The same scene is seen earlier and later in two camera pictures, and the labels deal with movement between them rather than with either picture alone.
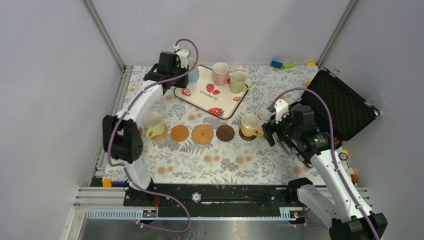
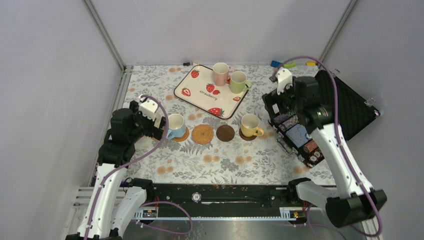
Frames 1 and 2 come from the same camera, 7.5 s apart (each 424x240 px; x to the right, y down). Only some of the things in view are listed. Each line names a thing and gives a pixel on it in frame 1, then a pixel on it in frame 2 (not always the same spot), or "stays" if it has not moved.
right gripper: x=269 y=128 -> x=270 y=99
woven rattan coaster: x=202 y=134 stays
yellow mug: x=249 y=123 stays
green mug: x=238 y=83 stays
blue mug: x=193 y=76 -> x=176 y=126
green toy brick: x=285 y=66 stays
